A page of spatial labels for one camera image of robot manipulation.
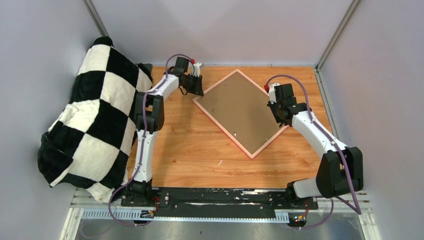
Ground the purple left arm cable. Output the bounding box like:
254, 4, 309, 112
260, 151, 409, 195
107, 53, 195, 228

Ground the pink picture frame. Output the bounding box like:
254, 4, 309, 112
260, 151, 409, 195
192, 68, 290, 160

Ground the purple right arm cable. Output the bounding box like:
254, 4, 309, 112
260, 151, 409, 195
264, 74, 363, 231

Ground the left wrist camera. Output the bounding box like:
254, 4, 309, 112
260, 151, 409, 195
189, 62, 204, 77

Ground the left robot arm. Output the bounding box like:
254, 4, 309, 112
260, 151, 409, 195
121, 54, 204, 207

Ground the black white checkered pillow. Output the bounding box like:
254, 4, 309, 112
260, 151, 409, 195
37, 36, 153, 203

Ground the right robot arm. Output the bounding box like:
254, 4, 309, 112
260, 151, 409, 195
264, 83, 364, 209

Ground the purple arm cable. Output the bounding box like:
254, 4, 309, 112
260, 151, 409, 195
264, 74, 363, 231
107, 53, 195, 228

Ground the brown frame backing board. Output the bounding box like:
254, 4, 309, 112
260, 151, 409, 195
196, 71, 286, 156

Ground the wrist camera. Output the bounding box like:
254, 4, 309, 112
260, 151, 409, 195
264, 82, 281, 104
189, 62, 204, 77

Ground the white slotted cable duct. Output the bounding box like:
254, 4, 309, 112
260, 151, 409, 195
79, 207, 291, 223

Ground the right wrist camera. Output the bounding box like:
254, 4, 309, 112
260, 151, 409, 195
264, 82, 281, 104

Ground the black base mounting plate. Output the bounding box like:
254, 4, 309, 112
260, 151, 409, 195
120, 187, 318, 219

